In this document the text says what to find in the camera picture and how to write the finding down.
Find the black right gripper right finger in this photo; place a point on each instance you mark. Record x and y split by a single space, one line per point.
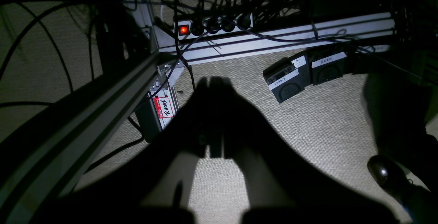
283 187

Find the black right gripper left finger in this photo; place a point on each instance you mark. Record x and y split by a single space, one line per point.
151 188

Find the black foot pedal zero label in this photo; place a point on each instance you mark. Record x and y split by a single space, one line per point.
327 63

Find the aluminium frame rail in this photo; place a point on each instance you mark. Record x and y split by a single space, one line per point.
44 158

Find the black box hello label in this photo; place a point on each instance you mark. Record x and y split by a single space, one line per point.
154 112

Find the black foot pedal start label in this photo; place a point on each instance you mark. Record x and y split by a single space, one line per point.
288 77

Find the black shoe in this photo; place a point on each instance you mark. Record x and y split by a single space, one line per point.
419 203

